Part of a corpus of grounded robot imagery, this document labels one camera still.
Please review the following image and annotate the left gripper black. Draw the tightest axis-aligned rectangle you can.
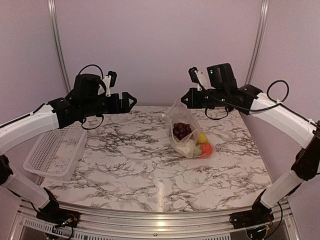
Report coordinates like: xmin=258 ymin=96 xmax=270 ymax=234
xmin=81 ymin=91 xmax=137 ymax=118

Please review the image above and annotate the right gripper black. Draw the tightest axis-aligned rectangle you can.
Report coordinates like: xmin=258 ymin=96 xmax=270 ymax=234
xmin=180 ymin=87 xmax=228 ymax=109

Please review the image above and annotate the purple fake grape bunch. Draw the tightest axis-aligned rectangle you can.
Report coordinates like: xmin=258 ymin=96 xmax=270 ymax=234
xmin=172 ymin=122 xmax=192 ymax=141

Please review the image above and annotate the clear zip top bag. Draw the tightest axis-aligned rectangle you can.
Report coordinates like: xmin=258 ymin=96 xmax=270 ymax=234
xmin=164 ymin=100 xmax=214 ymax=159

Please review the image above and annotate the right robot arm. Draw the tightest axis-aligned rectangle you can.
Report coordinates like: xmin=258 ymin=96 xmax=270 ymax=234
xmin=181 ymin=63 xmax=320 ymax=224

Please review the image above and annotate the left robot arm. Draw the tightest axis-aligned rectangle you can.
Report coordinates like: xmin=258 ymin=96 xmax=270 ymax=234
xmin=0 ymin=71 xmax=137 ymax=223

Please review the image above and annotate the white fake cauliflower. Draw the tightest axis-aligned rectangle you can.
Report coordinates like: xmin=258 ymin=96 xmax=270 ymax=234
xmin=175 ymin=139 xmax=197 ymax=158

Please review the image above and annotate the orange fake tomato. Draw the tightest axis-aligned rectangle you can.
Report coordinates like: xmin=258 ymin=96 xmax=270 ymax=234
xmin=201 ymin=142 xmax=213 ymax=156

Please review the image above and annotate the white perforated plastic basket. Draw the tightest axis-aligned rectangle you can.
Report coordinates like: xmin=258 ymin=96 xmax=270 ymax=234
xmin=23 ymin=122 xmax=87 ymax=181

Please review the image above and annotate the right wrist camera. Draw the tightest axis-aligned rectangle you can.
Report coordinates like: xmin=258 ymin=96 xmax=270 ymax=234
xmin=188 ymin=66 xmax=208 ymax=91

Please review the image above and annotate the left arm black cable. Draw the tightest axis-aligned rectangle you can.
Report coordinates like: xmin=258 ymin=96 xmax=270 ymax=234
xmin=77 ymin=64 xmax=104 ymax=81

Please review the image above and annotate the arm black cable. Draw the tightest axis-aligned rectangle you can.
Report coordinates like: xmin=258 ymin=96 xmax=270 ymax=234
xmin=77 ymin=64 xmax=104 ymax=81
xmin=266 ymin=79 xmax=290 ymax=104

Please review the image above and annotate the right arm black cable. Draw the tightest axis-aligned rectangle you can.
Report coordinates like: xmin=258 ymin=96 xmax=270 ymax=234
xmin=266 ymin=79 xmax=290 ymax=104

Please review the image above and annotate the right aluminium frame post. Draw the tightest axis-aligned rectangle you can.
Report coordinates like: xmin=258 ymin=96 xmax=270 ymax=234
xmin=245 ymin=0 xmax=270 ymax=84

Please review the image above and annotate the aluminium frame post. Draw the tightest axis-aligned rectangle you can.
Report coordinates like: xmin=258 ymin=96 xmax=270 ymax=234
xmin=47 ymin=0 xmax=71 ymax=92
xmin=245 ymin=0 xmax=270 ymax=84

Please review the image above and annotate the left aluminium frame post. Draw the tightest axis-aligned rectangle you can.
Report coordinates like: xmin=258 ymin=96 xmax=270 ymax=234
xmin=47 ymin=0 xmax=71 ymax=92

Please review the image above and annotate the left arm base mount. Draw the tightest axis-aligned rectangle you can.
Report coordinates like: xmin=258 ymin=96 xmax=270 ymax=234
xmin=36 ymin=207 xmax=80 ymax=228

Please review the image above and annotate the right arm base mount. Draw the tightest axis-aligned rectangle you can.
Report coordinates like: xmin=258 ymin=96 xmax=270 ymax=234
xmin=229 ymin=209 xmax=274 ymax=229

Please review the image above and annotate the front aluminium frame rail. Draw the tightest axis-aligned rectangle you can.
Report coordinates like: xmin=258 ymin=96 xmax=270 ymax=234
xmin=9 ymin=197 xmax=301 ymax=240

